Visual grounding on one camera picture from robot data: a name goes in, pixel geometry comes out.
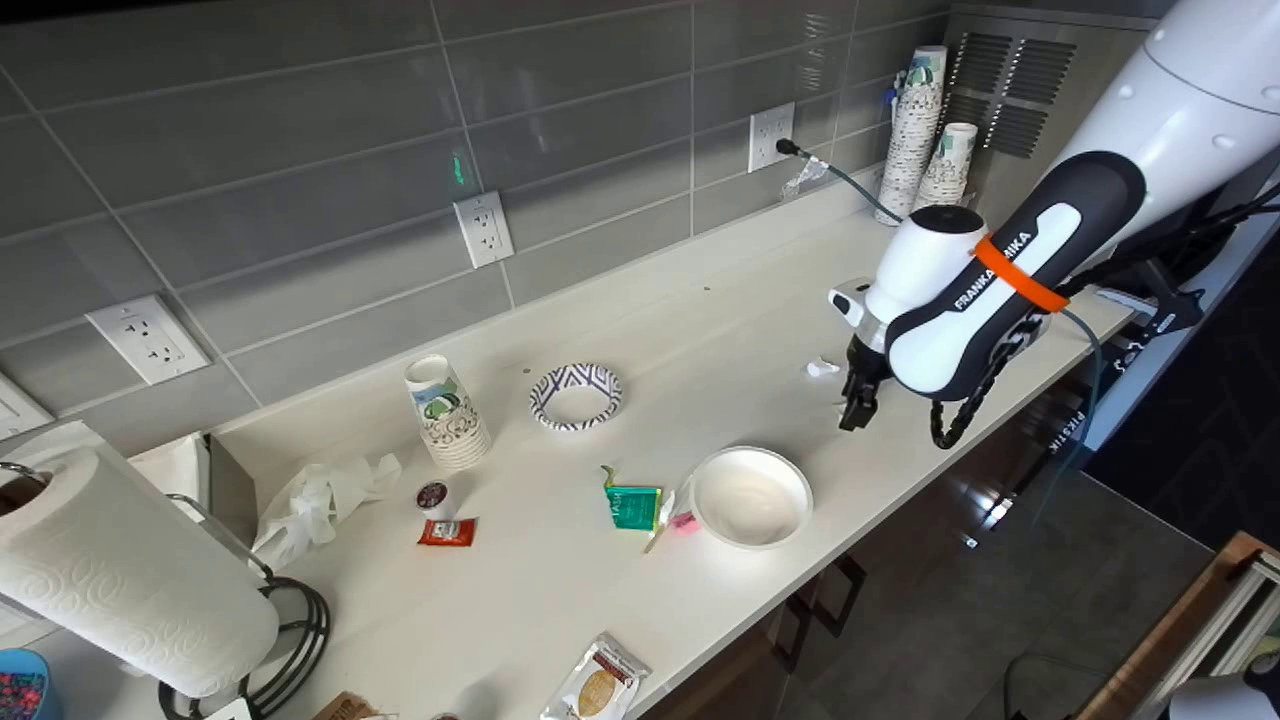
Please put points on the medium stack of paper cups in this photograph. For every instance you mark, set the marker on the medium stack of paper cups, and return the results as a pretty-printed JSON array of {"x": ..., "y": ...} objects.
[{"x": 948, "y": 165}]

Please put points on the green packet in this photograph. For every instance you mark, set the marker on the green packet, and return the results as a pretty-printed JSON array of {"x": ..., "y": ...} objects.
[{"x": 634, "y": 506}]

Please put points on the short stack of paper cups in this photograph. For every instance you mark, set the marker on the short stack of paper cups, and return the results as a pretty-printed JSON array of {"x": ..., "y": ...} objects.
[{"x": 448, "y": 415}]

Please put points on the blue container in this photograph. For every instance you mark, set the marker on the blue container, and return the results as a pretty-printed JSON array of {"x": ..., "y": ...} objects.
[{"x": 22, "y": 688}]

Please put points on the clear snack packet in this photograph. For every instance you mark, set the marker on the clear snack packet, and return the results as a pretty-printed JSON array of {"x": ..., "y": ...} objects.
[{"x": 598, "y": 685}]

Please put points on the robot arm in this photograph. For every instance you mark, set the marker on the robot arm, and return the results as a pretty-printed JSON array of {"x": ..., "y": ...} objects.
[{"x": 1180, "y": 110}]

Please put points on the red sauce sachet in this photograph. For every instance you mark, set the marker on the red sauce sachet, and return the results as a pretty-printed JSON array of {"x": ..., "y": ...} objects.
[{"x": 446, "y": 532}]

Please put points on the white bowl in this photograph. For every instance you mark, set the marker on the white bowl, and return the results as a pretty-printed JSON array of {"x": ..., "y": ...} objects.
[{"x": 750, "y": 498}]

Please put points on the pink sachet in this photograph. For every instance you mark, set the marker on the pink sachet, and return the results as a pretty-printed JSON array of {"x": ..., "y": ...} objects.
[{"x": 685, "y": 521}]

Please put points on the paper towel roll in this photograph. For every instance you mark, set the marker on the paper towel roll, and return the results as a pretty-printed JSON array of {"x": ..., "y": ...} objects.
[{"x": 120, "y": 580}]

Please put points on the white wall socket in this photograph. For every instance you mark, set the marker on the white wall socket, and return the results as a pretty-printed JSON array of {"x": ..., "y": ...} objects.
[
  {"x": 148, "y": 338},
  {"x": 770, "y": 136},
  {"x": 484, "y": 229}
]

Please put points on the white switch plate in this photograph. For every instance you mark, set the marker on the white switch plate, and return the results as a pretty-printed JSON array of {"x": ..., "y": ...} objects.
[{"x": 15, "y": 412}]

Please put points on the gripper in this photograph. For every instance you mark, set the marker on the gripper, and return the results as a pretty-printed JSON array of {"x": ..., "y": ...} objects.
[{"x": 868, "y": 362}]

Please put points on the clear plastic wrap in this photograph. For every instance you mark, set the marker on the clear plastic wrap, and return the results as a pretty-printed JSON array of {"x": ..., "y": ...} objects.
[{"x": 805, "y": 176}]

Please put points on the steel appliance with vents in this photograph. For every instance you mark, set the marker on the steel appliance with vents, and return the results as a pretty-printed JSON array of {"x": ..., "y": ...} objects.
[{"x": 1040, "y": 90}]

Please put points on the brown packet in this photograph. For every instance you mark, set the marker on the brown packet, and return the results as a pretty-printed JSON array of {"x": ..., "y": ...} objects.
[{"x": 342, "y": 708}]

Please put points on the coffee pod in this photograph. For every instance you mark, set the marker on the coffee pod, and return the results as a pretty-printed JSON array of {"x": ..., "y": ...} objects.
[{"x": 436, "y": 497}]

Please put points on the white stir stick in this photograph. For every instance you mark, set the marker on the white stir stick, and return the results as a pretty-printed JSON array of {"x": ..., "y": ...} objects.
[{"x": 661, "y": 522}]

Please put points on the crumpled white plastic bag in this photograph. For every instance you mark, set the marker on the crumpled white plastic bag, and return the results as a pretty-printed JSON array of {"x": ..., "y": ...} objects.
[{"x": 315, "y": 500}]

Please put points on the small white scrap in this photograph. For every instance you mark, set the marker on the small white scrap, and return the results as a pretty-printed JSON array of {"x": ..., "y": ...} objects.
[{"x": 821, "y": 368}]

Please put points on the wooden furniture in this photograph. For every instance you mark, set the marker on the wooden furniture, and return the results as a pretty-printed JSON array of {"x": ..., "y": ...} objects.
[{"x": 1170, "y": 630}]

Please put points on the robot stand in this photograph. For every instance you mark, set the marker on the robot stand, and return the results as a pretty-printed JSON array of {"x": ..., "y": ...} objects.
[{"x": 1190, "y": 330}]

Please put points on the patterned paper bowl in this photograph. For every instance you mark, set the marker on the patterned paper bowl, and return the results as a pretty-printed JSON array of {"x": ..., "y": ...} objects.
[{"x": 545, "y": 398}]

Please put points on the tall stack of paper cups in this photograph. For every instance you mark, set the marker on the tall stack of paper cups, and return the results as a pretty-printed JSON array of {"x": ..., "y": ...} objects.
[{"x": 912, "y": 130}]

